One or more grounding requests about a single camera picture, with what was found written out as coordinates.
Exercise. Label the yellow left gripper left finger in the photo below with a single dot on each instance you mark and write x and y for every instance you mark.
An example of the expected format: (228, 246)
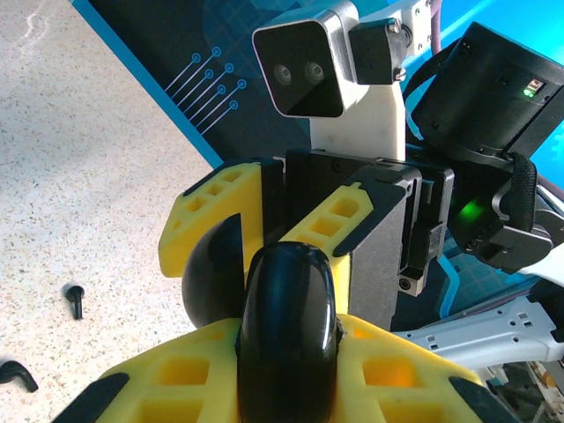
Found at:
(207, 396)

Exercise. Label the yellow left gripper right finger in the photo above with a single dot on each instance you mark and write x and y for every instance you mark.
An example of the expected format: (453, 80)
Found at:
(396, 396)

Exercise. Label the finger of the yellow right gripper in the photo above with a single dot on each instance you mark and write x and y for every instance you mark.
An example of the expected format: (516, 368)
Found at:
(330, 220)
(207, 198)

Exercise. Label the glossy earbud charging case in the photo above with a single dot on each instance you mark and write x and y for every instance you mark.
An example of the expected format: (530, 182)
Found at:
(286, 330)

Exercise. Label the tiny screw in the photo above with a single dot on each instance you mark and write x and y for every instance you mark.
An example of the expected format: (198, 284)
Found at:
(76, 300)

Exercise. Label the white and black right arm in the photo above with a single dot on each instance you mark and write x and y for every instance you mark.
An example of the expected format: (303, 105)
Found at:
(484, 88)

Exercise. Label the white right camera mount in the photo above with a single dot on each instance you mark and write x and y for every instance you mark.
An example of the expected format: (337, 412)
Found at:
(379, 123)

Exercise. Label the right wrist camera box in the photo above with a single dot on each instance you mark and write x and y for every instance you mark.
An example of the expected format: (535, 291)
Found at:
(299, 66)

